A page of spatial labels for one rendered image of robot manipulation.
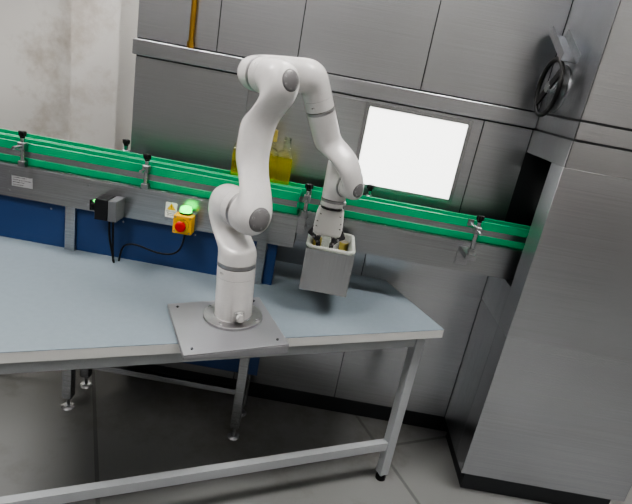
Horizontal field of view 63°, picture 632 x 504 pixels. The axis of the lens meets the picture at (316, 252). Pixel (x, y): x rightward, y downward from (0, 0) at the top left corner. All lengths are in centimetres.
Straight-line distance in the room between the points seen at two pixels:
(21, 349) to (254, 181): 76
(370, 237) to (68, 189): 116
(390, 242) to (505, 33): 91
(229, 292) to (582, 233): 124
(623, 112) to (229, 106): 143
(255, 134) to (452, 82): 98
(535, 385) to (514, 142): 97
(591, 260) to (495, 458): 91
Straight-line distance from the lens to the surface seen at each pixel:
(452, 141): 220
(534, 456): 247
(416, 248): 208
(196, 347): 155
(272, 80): 144
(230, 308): 164
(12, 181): 226
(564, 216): 201
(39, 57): 439
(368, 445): 224
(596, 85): 197
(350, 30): 217
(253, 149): 149
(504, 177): 230
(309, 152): 216
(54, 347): 159
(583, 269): 210
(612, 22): 198
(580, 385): 233
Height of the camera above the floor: 157
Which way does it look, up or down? 19 degrees down
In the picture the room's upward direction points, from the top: 11 degrees clockwise
